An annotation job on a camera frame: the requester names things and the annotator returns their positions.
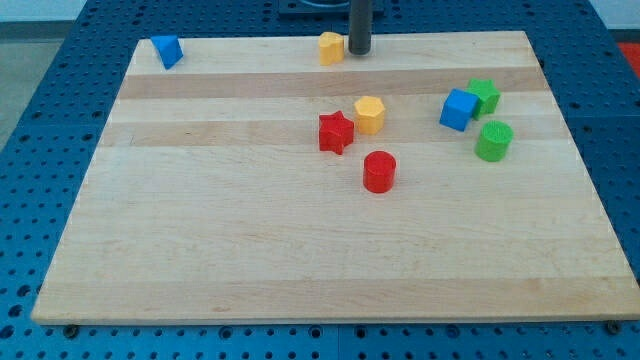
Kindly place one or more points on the red star block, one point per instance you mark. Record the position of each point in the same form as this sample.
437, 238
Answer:
335, 133

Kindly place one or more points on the green star block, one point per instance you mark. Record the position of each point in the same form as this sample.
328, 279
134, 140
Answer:
488, 96

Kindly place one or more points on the red cylinder block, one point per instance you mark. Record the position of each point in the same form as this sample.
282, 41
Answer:
379, 171

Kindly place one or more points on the yellow hexagon block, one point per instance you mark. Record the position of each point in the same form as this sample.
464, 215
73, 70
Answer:
370, 114

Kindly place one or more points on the light wooden board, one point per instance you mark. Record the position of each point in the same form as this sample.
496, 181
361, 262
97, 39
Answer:
208, 201

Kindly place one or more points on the yellow heart block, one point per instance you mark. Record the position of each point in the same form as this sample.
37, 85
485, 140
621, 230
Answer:
331, 48

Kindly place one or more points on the blue cube block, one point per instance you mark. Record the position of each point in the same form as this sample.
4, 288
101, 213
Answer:
458, 109

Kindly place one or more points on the green cylinder block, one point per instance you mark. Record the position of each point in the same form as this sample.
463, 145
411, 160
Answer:
493, 141

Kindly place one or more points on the blue triangle block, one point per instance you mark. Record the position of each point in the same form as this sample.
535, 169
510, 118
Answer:
168, 48

